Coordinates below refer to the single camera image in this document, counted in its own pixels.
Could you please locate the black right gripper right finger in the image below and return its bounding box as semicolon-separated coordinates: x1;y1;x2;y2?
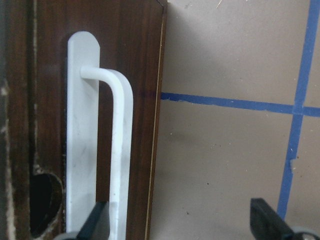
249;198;294;240

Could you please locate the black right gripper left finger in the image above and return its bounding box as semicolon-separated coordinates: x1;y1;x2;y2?
76;201;110;240

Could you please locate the dark wooden drawer cabinet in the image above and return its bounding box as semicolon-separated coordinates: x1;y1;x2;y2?
0;0;168;240

